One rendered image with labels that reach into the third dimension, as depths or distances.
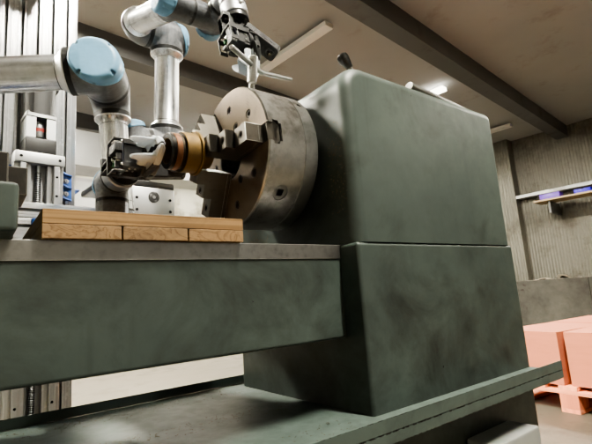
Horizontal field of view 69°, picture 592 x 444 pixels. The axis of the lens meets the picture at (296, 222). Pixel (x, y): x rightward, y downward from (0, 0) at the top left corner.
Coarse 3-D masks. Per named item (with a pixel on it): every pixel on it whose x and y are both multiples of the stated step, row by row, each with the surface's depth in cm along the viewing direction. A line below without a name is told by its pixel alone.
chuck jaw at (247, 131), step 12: (228, 132) 87; (240, 132) 85; (252, 132) 85; (264, 132) 86; (276, 132) 86; (216, 144) 88; (228, 144) 86; (240, 144) 86; (252, 144) 86; (216, 156) 90; (228, 156) 90; (240, 156) 91
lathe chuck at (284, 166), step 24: (240, 96) 94; (264, 96) 90; (240, 120) 94; (264, 120) 86; (288, 120) 89; (264, 144) 85; (288, 144) 87; (216, 168) 102; (240, 168) 93; (264, 168) 85; (288, 168) 87; (240, 192) 92; (264, 192) 86; (288, 192) 89; (240, 216) 92; (264, 216) 91
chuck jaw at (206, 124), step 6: (198, 120) 102; (204, 120) 100; (210, 120) 101; (216, 120) 102; (198, 126) 97; (204, 126) 98; (210, 126) 99; (216, 126) 100; (204, 132) 96; (210, 132) 97; (216, 132) 98
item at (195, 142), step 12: (168, 132) 87; (180, 132) 89; (192, 132) 91; (168, 144) 91; (180, 144) 86; (192, 144) 87; (204, 144) 88; (168, 156) 91; (180, 156) 86; (192, 156) 87; (204, 156) 88; (168, 168) 87; (180, 168) 89; (192, 168) 89; (204, 168) 92
